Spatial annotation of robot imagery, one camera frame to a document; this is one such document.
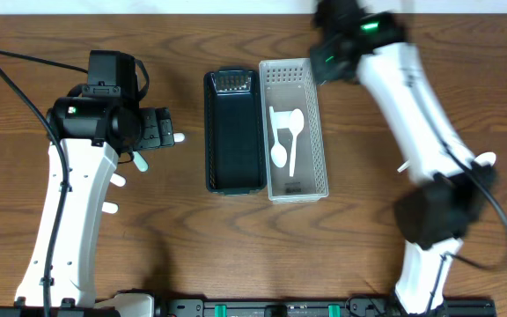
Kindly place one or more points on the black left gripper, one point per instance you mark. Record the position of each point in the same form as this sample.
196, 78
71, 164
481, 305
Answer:
157, 128

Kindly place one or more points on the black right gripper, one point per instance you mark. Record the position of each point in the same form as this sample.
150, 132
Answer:
324, 58

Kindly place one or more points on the thin white spoon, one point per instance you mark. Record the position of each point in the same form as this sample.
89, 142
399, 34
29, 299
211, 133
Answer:
278, 152
296, 126
403, 167
486, 159

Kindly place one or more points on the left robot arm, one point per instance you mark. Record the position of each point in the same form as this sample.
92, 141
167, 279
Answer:
94, 124

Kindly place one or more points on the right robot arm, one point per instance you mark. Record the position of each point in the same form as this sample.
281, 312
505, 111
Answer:
375, 51

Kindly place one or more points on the thick white plastic spoon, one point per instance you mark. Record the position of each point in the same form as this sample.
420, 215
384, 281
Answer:
179, 137

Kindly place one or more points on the mint green plastic fork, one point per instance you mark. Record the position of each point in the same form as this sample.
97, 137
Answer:
140, 162

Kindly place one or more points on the clear white plastic basket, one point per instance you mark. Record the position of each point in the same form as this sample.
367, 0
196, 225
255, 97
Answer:
287, 84

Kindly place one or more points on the white plastic fork upper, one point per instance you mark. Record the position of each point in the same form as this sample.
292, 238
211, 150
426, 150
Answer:
118, 180

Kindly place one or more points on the white plastic fork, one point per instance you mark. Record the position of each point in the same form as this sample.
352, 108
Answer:
110, 208
118, 180

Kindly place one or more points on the white label in basket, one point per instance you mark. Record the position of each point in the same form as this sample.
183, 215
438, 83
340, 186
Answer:
282, 119

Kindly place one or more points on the dark green plastic basket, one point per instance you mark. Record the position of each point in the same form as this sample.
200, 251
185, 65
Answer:
235, 161

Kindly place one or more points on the white plastic fork lower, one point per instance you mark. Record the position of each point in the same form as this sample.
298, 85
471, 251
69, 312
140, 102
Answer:
110, 208

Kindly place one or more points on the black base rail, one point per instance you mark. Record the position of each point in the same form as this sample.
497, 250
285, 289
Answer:
356, 306

